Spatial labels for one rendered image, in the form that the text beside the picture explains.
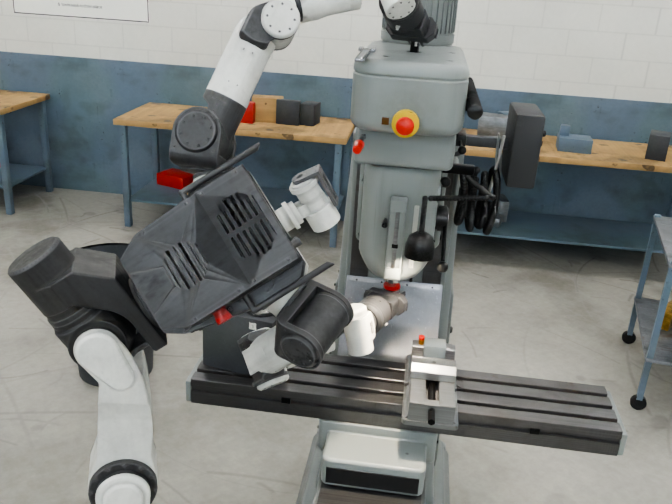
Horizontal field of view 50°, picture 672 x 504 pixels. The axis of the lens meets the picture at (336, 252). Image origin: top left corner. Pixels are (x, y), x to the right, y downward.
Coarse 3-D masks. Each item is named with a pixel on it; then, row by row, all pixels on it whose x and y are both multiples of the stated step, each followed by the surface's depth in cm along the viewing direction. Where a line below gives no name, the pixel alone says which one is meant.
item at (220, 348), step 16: (240, 320) 200; (256, 320) 199; (272, 320) 199; (208, 336) 206; (224, 336) 204; (240, 336) 202; (208, 352) 208; (224, 352) 206; (240, 352) 204; (224, 368) 208; (240, 368) 206
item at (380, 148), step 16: (368, 144) 171; (384, 144) 170; (400, 144) 170; (416, 144) 169; (432, 144) 169; (448, 144) 168; (368, 160) 172; (384, 160) 171; (400, 160) 171; (416, 160) 170; (432, 160) 170; (448, 160) 170
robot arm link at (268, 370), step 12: (252, 336) 159; (264, 336) 154; (240, 348) 162; (252, 348) 156; (264, 348) 152; (252, 360) 156; (264, 360) 153; (276, 360) 151; (252, 372) 158; (264, 372) 157; (276, 372) 158; (264, 384) 161; (276, 384) 165
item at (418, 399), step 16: (416, 352) 206; (448, 352) 205; (416, 384) 194; (432, 384) 196; (448, 384) 195; (416, 400) 187; (432, 400) 188; (448, 400) 188; (416, 416) 188; (448, 416) 186
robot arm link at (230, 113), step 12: (204, 96) 144; (216, 96) 142; (216, 108) 142; (228, 108) 142; (240, 108) 144; (228, 120) 143; (240, 120) 146; (228, 132) 144; (228, 144) 146; (228, 156) 150
